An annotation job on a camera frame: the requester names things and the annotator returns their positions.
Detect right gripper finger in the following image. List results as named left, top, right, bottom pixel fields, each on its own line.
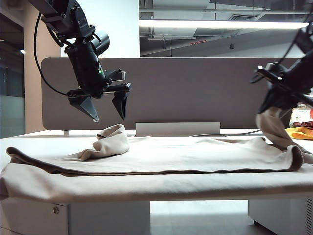
left=256, top=92, right=279, bottom=115
left=280, top=97, right=298, bottom=120

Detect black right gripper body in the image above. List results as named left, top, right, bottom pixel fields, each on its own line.
left=266, top=57, right=313, bottom=108

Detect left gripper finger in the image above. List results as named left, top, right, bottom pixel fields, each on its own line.
left=112, top=89, right=133, bottom=120
left=68, top=95, right=100, bottom=123

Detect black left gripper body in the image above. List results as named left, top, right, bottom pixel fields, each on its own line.
left=64, top=41, right=133, bottom=99

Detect beige T-shirt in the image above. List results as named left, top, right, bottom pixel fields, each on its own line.
left=0, top=107, right=313, bottom=204

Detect printed plastic snack bag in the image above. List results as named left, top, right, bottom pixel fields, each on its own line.
left=290, top=102, right=313, bottom=129

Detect yellow cloth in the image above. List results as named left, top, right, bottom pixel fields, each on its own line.
left=286, top=127, right=313, bottom=141

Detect grey felt desk partition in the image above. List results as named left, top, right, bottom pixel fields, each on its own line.
left=41, top=57, right=304, bottom=130

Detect ceiling air vent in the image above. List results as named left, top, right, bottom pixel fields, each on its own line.
left=229, top=14, right=259, bottom=22

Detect long ceiling strip light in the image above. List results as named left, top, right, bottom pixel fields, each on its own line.
left=139, top=20, right=310, bottom=30

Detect white vented cabinet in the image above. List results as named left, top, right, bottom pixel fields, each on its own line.
left=248, top=198, right=313, bottom=235

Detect grey desk leg panel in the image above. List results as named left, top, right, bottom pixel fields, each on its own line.
left=68, top=201, right=150, bottom=235

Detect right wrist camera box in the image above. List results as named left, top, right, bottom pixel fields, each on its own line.
left=250, top=62, right=286, bottom=84

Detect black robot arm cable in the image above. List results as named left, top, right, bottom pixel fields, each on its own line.
left=33, top=12, right=69, bottom=96

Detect grey metal cable box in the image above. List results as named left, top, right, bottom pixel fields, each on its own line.
left=135, top=122, right=221, bottom=137

